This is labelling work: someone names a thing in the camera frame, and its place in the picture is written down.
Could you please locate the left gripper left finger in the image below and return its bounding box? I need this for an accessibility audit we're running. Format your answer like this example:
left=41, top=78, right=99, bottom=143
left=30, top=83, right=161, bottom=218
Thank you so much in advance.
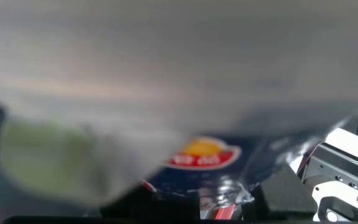
left=100, top=185, right=201, bottom=220

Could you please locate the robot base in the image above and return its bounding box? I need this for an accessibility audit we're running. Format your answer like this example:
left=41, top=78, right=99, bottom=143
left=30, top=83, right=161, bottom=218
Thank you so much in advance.
left=297, top=112, right=358, bottom=223

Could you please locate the dark blue snack bag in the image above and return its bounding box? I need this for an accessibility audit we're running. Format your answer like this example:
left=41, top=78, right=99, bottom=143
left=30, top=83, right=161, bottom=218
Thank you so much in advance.
left=0, top=115, right=354, bottom=220

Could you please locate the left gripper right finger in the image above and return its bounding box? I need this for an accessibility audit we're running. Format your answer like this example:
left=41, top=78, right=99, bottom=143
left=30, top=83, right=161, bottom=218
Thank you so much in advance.
left=241, top=164, right=318, bottom=220

